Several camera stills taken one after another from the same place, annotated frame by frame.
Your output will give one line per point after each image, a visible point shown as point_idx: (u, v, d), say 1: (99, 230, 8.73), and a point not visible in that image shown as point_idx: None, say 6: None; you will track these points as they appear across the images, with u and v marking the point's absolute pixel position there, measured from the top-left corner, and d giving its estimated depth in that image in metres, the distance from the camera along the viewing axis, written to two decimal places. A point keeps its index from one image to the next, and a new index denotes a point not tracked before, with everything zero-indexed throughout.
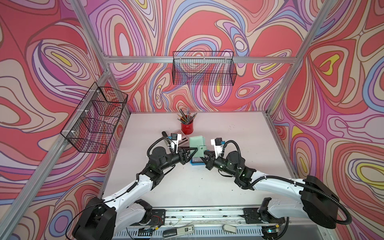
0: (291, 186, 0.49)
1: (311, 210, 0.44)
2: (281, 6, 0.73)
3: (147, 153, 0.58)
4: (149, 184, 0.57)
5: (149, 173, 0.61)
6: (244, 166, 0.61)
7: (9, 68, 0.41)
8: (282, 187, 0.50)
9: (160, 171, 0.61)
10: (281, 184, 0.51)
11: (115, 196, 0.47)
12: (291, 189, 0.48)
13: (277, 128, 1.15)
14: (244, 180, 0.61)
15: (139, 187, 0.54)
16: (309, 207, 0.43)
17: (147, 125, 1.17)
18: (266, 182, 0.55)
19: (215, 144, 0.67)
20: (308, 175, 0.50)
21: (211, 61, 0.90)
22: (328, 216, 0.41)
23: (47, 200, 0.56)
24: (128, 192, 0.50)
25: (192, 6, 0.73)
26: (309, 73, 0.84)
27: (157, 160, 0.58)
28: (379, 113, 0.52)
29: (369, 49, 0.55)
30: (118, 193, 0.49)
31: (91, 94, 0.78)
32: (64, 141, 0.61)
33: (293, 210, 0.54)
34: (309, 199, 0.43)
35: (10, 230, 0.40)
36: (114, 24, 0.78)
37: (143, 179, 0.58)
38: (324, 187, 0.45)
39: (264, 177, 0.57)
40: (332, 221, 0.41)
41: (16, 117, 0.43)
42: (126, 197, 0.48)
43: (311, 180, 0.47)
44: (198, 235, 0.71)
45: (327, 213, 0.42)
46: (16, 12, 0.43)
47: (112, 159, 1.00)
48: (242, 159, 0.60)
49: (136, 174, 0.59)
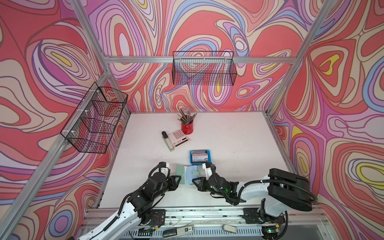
0: (261, 185, 0.53)
1: (284, 201, 0.46)
2: (281, 6, 0.73)
3: (149, 174, 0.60)
4: (133, 215, 0.55)
5: (137, 200, 0.59)
6: (226, 183, 0.65)
7: (9, 68, 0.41)
8: (256, 190, 0.54)
9: (151, 195, 0.63)
10: (254, 187, 0.56)
11: (90, 236, 0.47)
12: (263, 188, 0.51)
13: (277, 128, 1.15)
14: (233, 196, 0.64)
15: (117, 222, 0.52)
16: (281, 199, 0.46)
17: (148, 125, 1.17)
18: (245, 190, 0.60)
19: (207, 167, 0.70)
20: (271, 169, 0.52)
21: (211, 61, 0.90)
22: (298, 199, 0.44)
23: (46, 201, 0.56)
24: (105, 230, 0.49)
25: (192, 6, 0.73)
26: (309, 73, 0.84)
27: (156, 182, 0.60)
28: (379, 113, 0.52)
29: (368, 50, 0.55)
30: (95, 232, 0.49)
31: (91, 94, 0.78)
32: (64, 141, 0.61)
33: (281, 205, 0.54)
34: (276, 192, 0.46)
35: (10, 230, 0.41)
36: (114, 24, 0.78)
37: (126, 210, 0.55)
38: (286, 174, 0.49)
39: (243, 186, 0.62)
40: (304, 202, 0.43)
41: (15, 117, 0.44)
42: (101, 237, 0.48)
43: (274, 174, 0.50)
44: (198, 235, 0.71)
45: (296, 197, 0.45)
46: (16, 12, 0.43)
47: (112, 159, 1.00)
48: (221, 179, 0.65)
49: (124, 197, 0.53)
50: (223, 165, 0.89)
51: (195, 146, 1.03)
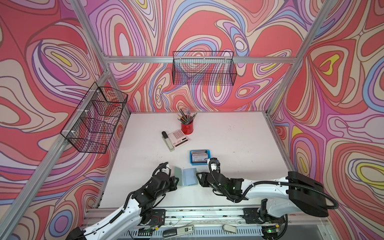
0: (278, 187, 0.49)
1: (303, 207, 0.44)
2: (281, 6, 0.73)
3: (153, 173, 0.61)
4: (137, 211, 0.57)
5: (141, 196, 0.61)
6: (224, 180, 0.62)
7: (9, 68, 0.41)
8: (270, 191, 0.51)
9: (154, 194, 0.65)
10: (268, 187, 0.52)
11: (96, 227, 0.47)
12: (279, 190, 0.49)
13: (277, 128, 1.15)
14: (236, 194, 0.60)
15: (122, 217, 0.52)
16: (300, 205, 0.44)
17: (147, 125, 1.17)
18: (255, 190, 0.55)
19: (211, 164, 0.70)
20: (291, 173, 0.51)
21: (211, 61, 0.90)
22: (317, 206, 0.42)
23: (46, 201, 0.56)
24: (111, 223, 0.50)
25: (192, 6, 0.73)
26: (309, 73, 0.84)
27: (159, 180, 0.62)
28: (379, 113, 0.52)
29: (368, 49, 0.55)
30: (101, 224, 0.49)
31: (91, 94, 0.78)
32: (64, 141, 0.61)
33: (289, 207, 0.54)
34: (297, 197, 0.43)
35: (10, 229, 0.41)
36: (114, 24, 0.78)
37: (131, 205, 0.57)
38: (306, 179, 0.47)
39: (252, 185, 0.57)
40: (323, 210, 0.42)
41: (15, 117, 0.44)
42: (107, 229, 0.48)
43: (293, 177, 0.47)
44: (198, 235, 0.71)
45: (316, 203, 0.43)
46: (16, 12, 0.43)
47: (112, 159, 1.00)
48: (219, 175, 0.62)
49: (128, 194, 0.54)
50: (223, 165, 0.89)
51: (195, 146, 1.03)
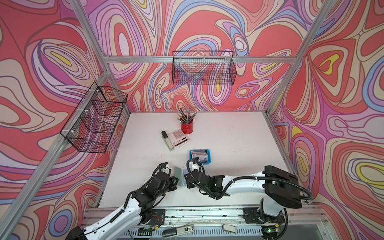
0: (255, 182, 0.50)
1: (278, 199, 0.45)
2: (281, 5, 0.73)
3: (153, 173, 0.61)
4: (138, 210, 0.57)
5: (141, 196, 0.61)
6: (205, 179, 0.63)
7: (9, 68, 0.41)
8: (248, 187, 0.51)
9: (155, 194, 0.65)
10: (246, 183, 0.52)
11: (96, 227, 0.47)
12: (256, 185, 0.49)
13: (277, 128, 1.15)
14: (218, 191, 0.60)
15: (123, 216, 0.53)
16: (275, 197, 0.45)
17: (147, 125, 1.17)
18: (235, 186, 0.55)
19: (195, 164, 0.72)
20: (266, 167, 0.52)
21: (211, 61, 0.90)
22: (292, 198, 0.44)
23: (46, 201, 0.56)
24: (111, 222, 0.50)
25: (192, 6, 0.73)
26: (309, 73, 0.84)
27: (160, 180, 0.63)
28: (379, 113, 0.52)
29: (368, 49, 0.55)
30: (101, 223, 0.49)
31: (91, 94, 0.78)
32: (64, 141, 0.61)
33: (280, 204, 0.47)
34: (272, 191, 0.44)
35: (10, 230, 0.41)
36: (114, 24, 0.78)
37: (131, 205, 0.57)
38: (281, 173, 0.48)
39: (232, 182, 0.57)
40: (296, 201, 0.44)
41: (15, 117, 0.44)
42: (107, 228, 0.48)
43: (269, 171, 0.48)
44: (198, 235, 0.71)
45: (290, 196, 0.44)
46: (15, 11, 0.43)
47: (112, 159, 1.00)
48: (199, 174, 0.63)
49: (128, 193, 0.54)
50: (223, 165, 0.89)
51: (195, 146, 1.03)
